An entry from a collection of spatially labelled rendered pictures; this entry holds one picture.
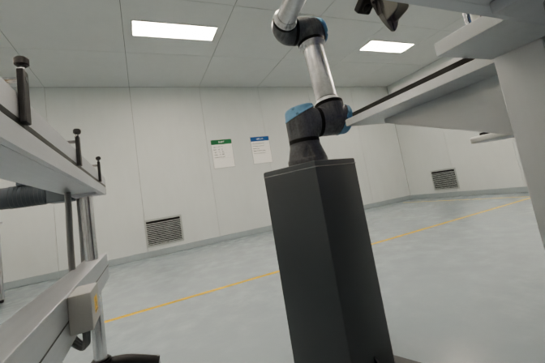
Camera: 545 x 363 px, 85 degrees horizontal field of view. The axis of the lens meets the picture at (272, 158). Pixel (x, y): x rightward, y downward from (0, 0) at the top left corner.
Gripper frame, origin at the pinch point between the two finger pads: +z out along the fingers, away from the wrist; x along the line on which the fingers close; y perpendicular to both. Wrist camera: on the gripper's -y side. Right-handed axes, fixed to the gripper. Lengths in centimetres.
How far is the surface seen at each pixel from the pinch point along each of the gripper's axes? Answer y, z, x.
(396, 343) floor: -51, 110, 24
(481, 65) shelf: 25.0, 23.2, -11.1
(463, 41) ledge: 31.5, 23.5, -26.1
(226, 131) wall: -492, -94, 98
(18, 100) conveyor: -3, 17, -82
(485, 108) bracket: 19.3, 29.4, -2.6
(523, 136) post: 28.9, 36.6, -12.6
